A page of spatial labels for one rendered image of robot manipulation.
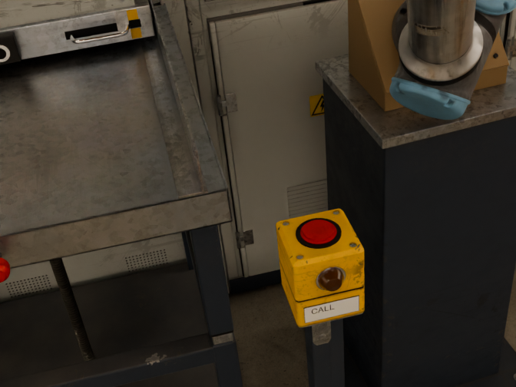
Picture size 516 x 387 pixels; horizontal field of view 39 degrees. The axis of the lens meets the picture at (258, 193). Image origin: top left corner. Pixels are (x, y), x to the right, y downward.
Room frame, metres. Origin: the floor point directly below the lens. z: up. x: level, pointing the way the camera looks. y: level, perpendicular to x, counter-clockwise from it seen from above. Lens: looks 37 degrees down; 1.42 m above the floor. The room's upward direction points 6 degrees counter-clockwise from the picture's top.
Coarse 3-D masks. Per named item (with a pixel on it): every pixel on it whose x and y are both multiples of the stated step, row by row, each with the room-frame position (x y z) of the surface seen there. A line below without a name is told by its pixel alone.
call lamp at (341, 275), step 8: (320, 272) 0.57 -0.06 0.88; (328, 272) 0.57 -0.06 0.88; (336, 272) 0.57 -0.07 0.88; (344, 272) 0.58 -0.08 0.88; (320, 280) 0.57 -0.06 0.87; (328, 280) 0.56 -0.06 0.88; (336, 280) 0.56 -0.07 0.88; (344, 280) 0.58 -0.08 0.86; (320, 288) 0.57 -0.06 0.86; (328, 288) 0.56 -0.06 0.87; (336, 288) 0.56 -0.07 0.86
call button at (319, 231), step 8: (312, 224) 0.63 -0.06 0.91; (320, 224) 0.62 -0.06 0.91; (328, 224) 0.62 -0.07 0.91; (304, 232) 0.61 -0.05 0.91; (312, 232) 0.61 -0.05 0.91; (320, 232) 0.61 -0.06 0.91; (328, 232) 0.61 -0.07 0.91; (336, 232) 0.61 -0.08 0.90; (312, 240) 0.60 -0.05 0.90; (320, 240) 0.60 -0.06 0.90; (328, 240) 0.60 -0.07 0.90
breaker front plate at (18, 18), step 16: (0, 0) 1.24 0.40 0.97; (16, 0) 1.24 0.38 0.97; (32, 0) 1.25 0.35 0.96; (48, 0) 1.25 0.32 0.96; (64, 0) 1.26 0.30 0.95; (80, 0) 1.26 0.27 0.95; (96, 0) 1.26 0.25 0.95; (112, 0) 1.27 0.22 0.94; (128, 0) 1.27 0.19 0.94; (0, 16) 1.24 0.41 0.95; (16, 16) 1.24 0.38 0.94; (32, 16) 1.25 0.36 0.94; (48, 16) 1.25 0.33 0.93; (64, 16) 1.26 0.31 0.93
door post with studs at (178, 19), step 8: (152, 0) 1.46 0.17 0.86; (160, 0) 1.46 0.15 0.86; (168, 0) 1.47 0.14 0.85; (176, 0) 1.47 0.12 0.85; (168, 8) 1.46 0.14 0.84; (176, 8) 1.47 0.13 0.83; (176, 16) 1.47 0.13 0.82; (184, 16) 1.47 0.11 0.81; (176, 24) 1.47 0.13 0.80; (184, 24) 1.47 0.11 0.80; (176, 32) 1.47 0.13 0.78; (184, 32) 1.47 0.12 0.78; (184, 40) 1.47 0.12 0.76; (184, 48) 1.47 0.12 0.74; (184, 56) 1.47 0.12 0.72; (192, 64) 1.47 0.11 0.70; (192, 72) 1.47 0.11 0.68; (192, 80) 1.47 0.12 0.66
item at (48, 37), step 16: (144, 0) 1.29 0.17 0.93; (80, 16) 1.25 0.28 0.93; (96, 16) 1.25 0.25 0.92; (112, 16) 1.26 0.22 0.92; (144, 16) 1.27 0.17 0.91; (0, 32) 1.22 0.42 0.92; (16, 32) 1.23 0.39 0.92; (32, 32) 1.23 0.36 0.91; (48, 32) 1.24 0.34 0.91; (64, 32) 1.24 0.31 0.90; (80, 32) 1.25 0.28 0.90; (96, 32) 1.25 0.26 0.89; (112, 32) 1.26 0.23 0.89; (144, 32) 1.26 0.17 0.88; (32, 48) 1.23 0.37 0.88; (48, 48) 1.24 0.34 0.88; (64, 48) 1.24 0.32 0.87; (80, 48) 1.25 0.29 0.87
